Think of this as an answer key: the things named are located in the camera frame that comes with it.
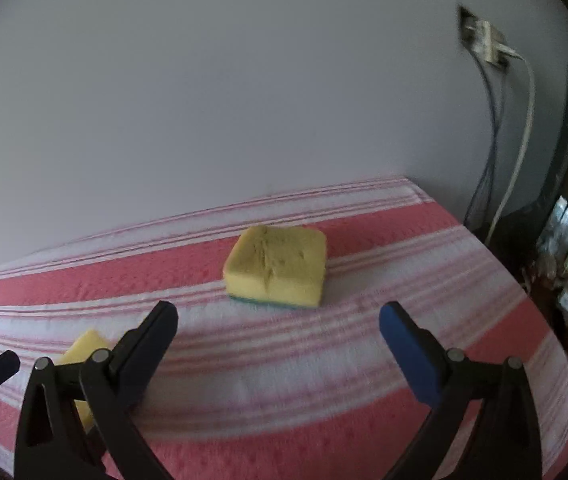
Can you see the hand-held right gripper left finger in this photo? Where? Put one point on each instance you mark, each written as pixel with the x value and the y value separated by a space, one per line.
pixel 151 350

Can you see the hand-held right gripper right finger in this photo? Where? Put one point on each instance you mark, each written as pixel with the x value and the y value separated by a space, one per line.
pixel 409 355

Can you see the plain yellow sponge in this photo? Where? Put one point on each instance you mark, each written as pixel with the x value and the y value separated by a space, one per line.
pixel 86 347

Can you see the yellow sponge green scrub layer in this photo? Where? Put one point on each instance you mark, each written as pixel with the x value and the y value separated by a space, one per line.
pixel 274 260

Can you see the red white striped tablecloth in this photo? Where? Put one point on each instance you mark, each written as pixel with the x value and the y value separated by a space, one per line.
pixel 289 385

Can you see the white charger plug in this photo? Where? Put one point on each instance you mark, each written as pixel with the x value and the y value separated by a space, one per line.
pixel 489 42

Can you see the wall power socket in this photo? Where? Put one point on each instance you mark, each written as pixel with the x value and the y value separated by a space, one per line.
pixel 464 25

